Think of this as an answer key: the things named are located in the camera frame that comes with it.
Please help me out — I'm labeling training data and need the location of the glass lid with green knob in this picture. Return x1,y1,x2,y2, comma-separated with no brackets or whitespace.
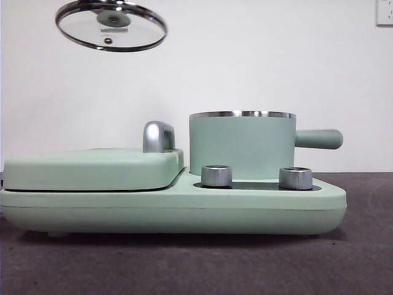
55,0,168,53

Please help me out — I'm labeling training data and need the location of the silver control dial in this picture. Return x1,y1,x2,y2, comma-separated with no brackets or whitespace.
201,165,234,188
278,167,314,190

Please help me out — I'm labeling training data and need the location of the mint green hinged griddle cover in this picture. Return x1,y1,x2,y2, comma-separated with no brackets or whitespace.
2,121,185,192

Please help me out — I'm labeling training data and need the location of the mint green breakfast machine base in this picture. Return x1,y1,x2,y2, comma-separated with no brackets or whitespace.
0,171,348,239

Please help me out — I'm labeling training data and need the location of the mint green pot with handle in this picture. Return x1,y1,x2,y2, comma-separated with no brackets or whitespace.
187,109,344,183

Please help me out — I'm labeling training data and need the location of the white wall socket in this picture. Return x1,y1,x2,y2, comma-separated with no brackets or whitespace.
376,0,393,28

